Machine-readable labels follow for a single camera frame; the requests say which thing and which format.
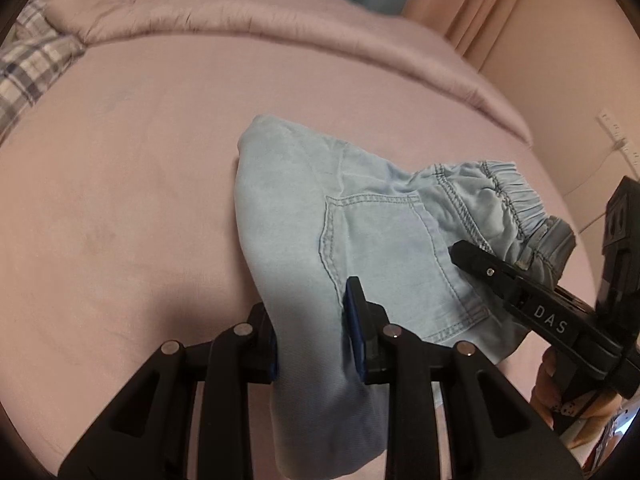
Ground person's right hand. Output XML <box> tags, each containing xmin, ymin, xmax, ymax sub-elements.
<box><xmin>531</xmin><ymin>346</ymin><xmax>623</xmax><ymax>433</ymax></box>

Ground pink quilt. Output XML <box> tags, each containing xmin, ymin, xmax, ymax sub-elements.
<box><xmin>44</xmin><ymin>0</ymin><xmax>533</xmax><ymax>148</ymax></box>

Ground plaid pillow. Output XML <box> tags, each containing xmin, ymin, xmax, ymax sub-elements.
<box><xmin>0</xmin><ymin>0</ymin><xmax>86</xmax><ymax>133</ymax></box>

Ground pink curtain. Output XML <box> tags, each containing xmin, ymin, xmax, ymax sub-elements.
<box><xmin>400</xmin><ymin>0</ymin><xmax>533</xmax><ymax>73</ymax></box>

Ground white power strip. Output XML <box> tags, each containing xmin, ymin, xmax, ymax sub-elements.
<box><xmin>597</xmin><ymin>106</ymin><xmax>640</xmax><ymax>167</ymax></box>

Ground white cable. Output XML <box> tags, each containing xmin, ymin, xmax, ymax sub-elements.
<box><xmin>564</xmin><ymin>141</ymin><xmax>630</xmax><ymax>235</ymax></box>

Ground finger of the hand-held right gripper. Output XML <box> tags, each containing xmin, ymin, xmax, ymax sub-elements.
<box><xmin>449</xmin><ymin>240</ymin><xmax>628</xmax><ymax>376</ymax></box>
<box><xmin>552</xmin><ymin>285</ymin><xmax>598</xmax><ymax>318</ymax></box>

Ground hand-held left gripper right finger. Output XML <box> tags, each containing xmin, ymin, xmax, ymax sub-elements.
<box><xmin>344</xmin><ymin>276</ymin><xmax>585</xmax><ymax>480</ymax></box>

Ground light blue denim shorts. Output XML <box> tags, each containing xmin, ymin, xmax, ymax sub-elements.
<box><xmin>234</xmin><ymin>114</ymin><xmax>577</xmax><ymax>479</ymax></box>

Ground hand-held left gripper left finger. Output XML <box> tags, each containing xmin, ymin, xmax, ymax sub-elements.
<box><xmin>56</xmin><ymin>302</ymin><xmax>279</xmax><ymax>480</ymax></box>

